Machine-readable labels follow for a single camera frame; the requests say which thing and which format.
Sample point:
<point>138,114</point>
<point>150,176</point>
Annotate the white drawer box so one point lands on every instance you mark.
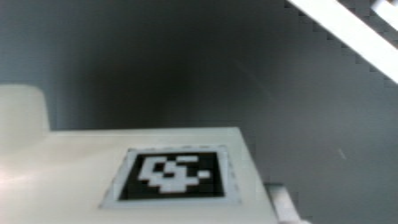
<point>149,176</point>

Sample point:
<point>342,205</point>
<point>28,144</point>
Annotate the white u-shaped boundary rail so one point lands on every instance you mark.
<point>353,31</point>

